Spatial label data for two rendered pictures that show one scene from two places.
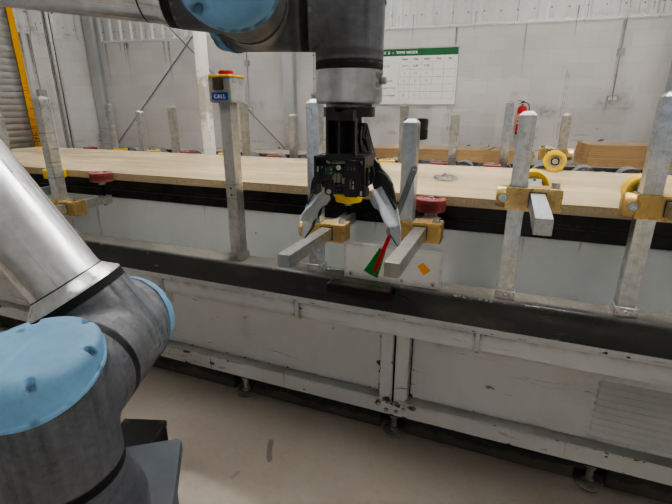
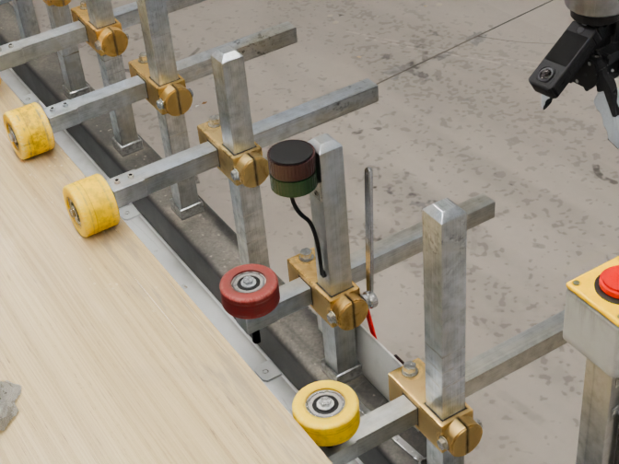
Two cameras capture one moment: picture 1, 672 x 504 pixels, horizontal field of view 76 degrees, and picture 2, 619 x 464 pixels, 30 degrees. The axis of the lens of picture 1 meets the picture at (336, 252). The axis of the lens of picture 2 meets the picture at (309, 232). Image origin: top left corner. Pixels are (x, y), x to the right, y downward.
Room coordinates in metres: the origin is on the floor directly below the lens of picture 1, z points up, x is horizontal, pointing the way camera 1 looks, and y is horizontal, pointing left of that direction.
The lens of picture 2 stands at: (2.01, 0.58, 1.91)
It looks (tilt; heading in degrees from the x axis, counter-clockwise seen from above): 38 degrees down; 220
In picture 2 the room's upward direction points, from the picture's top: 5 degrees counter-clockwise
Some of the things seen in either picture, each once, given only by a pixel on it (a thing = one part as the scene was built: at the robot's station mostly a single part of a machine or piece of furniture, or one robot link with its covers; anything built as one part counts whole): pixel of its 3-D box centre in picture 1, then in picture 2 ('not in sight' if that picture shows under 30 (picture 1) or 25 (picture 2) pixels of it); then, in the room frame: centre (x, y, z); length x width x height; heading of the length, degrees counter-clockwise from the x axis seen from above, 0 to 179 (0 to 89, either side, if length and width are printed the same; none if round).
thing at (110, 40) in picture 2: not in sight; (99, 29); (0.78, -0.90, 0.95); 0.14 x 0.06 x 0.05; 68
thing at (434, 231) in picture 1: (415, 229); (325, 290); (1.05, -0.20, 0.85); 0.14 x 0.06 x 0.05; 68
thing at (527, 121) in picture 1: (514, 220); (244, 188); (0.97, -0.41, 0.89); 0.04 x 0.04 x 0.48; 68
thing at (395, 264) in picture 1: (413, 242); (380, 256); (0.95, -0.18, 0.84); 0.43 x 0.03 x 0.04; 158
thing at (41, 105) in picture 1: (54, 169); not in sight; (1.52, 0.98, 0.93); 0.04 x 0.04 x 0.48; 68
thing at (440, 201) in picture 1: (429, 217); (252, 310); (1.15, -0.26, 0.85); 0.08 x 0.08 x 0.11
